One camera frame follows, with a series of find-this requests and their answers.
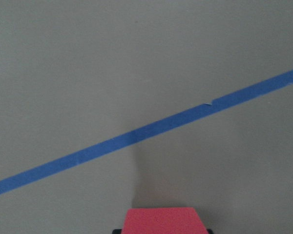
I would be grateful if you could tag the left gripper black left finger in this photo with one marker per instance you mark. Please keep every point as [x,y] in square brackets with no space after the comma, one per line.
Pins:
[117,231]

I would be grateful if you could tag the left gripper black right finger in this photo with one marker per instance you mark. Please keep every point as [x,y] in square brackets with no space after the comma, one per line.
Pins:
[209,231]

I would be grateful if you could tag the red wooden cube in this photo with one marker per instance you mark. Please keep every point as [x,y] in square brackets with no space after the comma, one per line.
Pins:
[176,220]

